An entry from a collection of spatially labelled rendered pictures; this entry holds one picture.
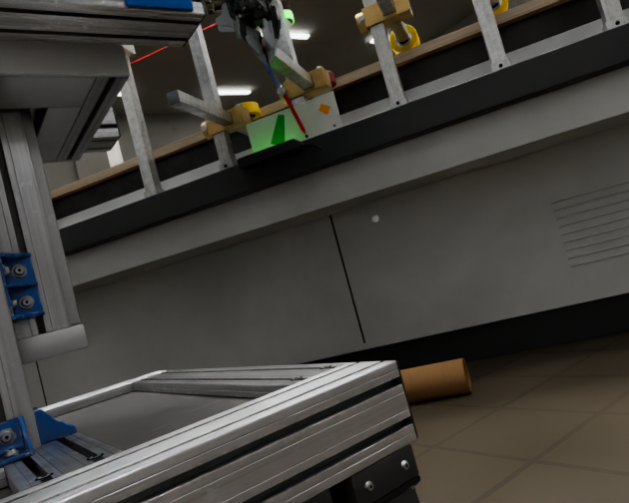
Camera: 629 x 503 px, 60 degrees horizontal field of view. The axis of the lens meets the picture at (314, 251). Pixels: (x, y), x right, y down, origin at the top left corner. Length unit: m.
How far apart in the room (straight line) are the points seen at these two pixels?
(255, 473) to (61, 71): 0.55
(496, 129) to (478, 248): 0.36
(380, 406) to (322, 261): 1.09
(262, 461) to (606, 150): 1.29
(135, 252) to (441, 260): 0.91
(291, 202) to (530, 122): 0.63
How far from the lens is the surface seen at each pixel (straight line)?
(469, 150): 1.39
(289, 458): 0.54
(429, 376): 1.29
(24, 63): 0.80
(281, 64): 1.30
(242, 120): 1.54
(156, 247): 1.68
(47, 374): 2.31
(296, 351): 1.73
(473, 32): 1.64
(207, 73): 1.63
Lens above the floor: 0.34
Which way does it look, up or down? 3 degrees up
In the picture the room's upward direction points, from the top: 15 degrees counter-clockwise
